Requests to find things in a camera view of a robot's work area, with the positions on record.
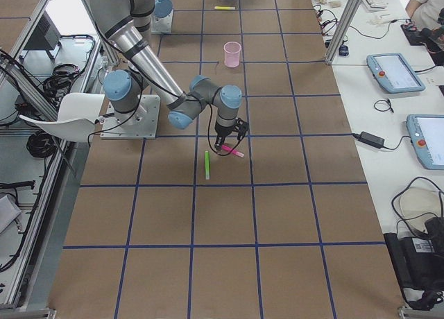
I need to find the yellow pen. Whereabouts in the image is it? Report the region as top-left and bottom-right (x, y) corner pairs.
(214, 6), (236, 10)

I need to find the pink mesh cup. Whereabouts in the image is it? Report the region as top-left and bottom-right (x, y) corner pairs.
(223, 42), (241, 68)

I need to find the blue teach pendant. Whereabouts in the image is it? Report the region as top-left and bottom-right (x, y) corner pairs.
(366, 53), (425, 94)
(407, 114), (443, 170)

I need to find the pink pen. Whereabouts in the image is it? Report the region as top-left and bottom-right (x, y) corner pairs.
(221, 145), (244, 158)

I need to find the green pen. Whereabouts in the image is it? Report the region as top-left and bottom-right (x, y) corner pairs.
(204, 150), (210, 180)

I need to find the aluminium frame post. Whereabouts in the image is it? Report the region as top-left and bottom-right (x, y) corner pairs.
(325, 0), (361, 65)

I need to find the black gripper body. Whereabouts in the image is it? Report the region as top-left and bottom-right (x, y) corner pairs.
(214, 118), (249, 137)

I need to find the white chair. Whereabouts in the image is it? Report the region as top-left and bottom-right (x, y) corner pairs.
(19, 92), (105, 143)

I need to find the black power brick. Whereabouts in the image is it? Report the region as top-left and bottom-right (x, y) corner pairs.
(352, 131), (384, 149)

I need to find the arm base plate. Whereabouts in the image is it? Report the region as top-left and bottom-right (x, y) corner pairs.
(100, 94), (160, 139)
(151, 11), (173, 35)

